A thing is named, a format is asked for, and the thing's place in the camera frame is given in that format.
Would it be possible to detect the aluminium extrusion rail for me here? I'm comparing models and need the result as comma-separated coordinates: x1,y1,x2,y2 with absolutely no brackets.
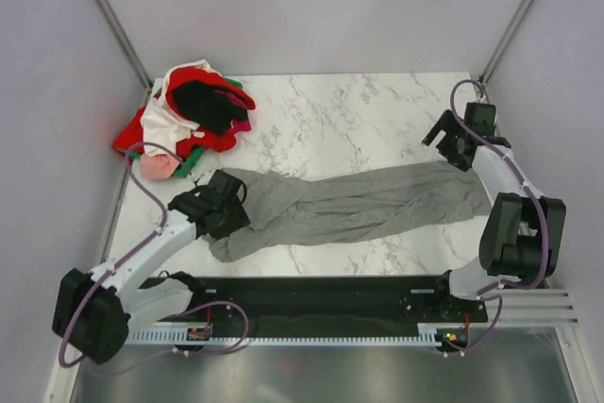
485,289,579,327

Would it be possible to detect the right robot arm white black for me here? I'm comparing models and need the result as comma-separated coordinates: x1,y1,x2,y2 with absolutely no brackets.
422,103,566,322

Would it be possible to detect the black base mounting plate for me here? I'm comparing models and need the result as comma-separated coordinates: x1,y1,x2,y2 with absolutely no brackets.
169,276,488,333

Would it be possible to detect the pink t shirt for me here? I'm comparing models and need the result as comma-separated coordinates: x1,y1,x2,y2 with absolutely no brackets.
140,154,180,180

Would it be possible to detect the right aluminium frame post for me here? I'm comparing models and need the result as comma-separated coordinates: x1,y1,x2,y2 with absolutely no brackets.
478,0,537,88

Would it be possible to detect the white slotted cable duct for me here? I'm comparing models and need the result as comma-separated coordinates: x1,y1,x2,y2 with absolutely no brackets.
126,320,441,347

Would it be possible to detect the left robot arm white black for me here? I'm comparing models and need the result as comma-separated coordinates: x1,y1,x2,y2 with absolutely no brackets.
52,170,250,368

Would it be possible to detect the aluminium frame post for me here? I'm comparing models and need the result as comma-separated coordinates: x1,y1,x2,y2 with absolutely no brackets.
478,0,537,88
93,0,152,89

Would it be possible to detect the green t shirt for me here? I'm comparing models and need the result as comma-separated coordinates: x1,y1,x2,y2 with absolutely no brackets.
112,78,252,177

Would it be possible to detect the red t shirt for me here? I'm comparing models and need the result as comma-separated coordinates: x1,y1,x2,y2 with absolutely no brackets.
113,62,256,159

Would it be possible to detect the black t shirt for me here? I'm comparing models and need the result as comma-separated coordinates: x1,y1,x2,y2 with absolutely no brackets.
172,80,249,136

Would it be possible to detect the left aluminium frame post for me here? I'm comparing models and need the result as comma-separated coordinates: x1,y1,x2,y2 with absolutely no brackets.
93,0,152,89

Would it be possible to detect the grey t shirt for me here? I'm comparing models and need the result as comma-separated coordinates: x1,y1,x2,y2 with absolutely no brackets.
210,161,491,262

